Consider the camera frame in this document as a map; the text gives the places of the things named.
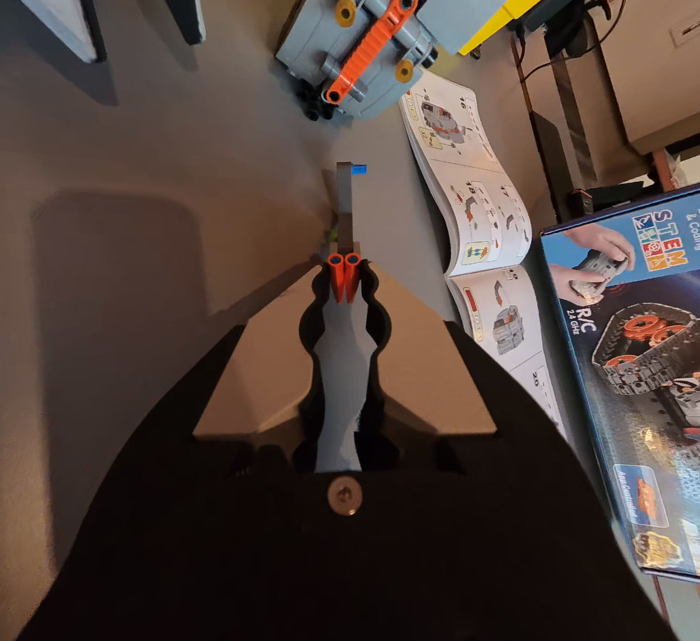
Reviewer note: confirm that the grey desk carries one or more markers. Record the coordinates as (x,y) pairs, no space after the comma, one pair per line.
(164,160)

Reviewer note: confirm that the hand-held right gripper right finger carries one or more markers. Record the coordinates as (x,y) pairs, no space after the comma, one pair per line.
(432,378)

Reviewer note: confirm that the grey building block robot body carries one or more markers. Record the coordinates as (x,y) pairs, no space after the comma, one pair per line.
(317,39)

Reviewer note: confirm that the grey toy arm orange claws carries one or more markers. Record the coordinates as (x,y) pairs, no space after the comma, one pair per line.
(344,203)

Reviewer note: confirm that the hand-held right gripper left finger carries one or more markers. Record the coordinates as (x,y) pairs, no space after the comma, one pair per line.
(257,378)

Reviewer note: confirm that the beige cabinet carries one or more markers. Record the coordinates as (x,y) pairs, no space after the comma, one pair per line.
(656,78)

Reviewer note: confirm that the blue toy box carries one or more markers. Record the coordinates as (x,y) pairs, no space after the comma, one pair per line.
(629,378)

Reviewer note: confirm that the open instruction booklet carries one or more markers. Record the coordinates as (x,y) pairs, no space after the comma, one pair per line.
(476,198)

